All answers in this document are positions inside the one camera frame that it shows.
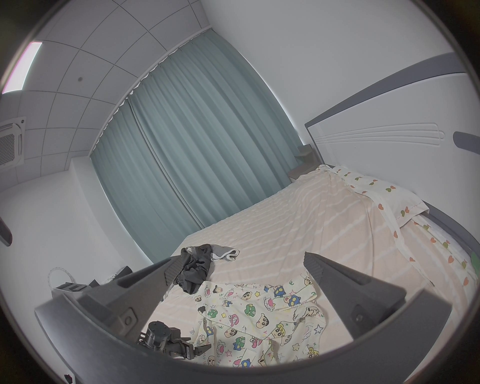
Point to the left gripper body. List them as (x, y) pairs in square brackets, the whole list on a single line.
[(178, 343)]

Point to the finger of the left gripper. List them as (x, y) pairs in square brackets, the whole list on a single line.
[(198, 351)]

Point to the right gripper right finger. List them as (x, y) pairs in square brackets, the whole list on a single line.
[(352, 292)]

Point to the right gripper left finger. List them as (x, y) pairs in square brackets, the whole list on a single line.
[(138, 296)]

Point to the white printed pyjama top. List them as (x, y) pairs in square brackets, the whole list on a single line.
[(255, 311)]

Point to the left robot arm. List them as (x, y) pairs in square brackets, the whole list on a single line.
[(154, 333)]

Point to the black cabinet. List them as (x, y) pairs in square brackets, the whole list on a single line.
[(112, 279)]

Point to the black garment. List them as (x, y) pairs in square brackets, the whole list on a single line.
[(195, 270)]

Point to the bed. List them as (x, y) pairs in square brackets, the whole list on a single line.
[(281, 232)]

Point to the grey garment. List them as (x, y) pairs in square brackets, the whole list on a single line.
[(225, 255)]

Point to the white printed pillow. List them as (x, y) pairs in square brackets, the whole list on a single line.
[(378, 195)]

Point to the blue-green curtain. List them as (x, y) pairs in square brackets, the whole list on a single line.
[(217, 123), (142, 180)]

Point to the grey bedside table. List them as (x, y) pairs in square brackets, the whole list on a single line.
[(300, 172)]

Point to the ceiling air vent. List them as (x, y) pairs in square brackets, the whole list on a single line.
[(9, 142)]

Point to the ceiling light panel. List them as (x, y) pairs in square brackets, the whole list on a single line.
[(22, 67)]

